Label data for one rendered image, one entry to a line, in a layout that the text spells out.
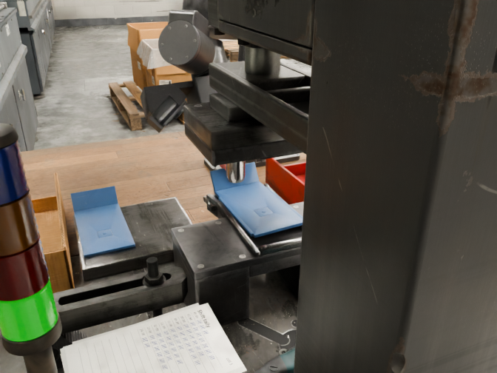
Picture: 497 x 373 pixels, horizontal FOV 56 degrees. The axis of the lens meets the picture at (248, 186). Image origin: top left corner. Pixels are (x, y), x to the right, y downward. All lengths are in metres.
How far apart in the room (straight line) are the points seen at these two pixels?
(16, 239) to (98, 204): 0.48
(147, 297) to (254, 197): 0.21
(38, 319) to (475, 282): 0.28
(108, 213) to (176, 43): 0.30
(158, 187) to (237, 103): 0.46
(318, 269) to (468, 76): 0.16
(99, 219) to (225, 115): 0.35
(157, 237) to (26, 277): 0.38
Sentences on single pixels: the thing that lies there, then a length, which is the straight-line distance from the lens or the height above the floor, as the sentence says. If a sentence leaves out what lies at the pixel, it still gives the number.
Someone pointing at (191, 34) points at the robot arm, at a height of 1.20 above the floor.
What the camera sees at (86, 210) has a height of 0.92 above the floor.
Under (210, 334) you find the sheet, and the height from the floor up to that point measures 0.95.
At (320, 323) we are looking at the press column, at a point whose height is 1.06.
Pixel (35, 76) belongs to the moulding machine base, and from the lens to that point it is 5.22.
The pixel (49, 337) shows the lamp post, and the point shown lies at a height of 1.05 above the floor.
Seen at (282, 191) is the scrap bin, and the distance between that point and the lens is 0.84.
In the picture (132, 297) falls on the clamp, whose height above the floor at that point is 0.97.
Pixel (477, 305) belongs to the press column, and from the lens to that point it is 0.29.
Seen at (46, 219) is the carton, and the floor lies 0.91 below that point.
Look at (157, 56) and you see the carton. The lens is 3.99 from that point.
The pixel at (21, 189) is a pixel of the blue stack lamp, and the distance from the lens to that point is 0.32.
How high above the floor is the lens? 1.29
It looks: 26 degrees down
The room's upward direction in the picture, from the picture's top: straight up
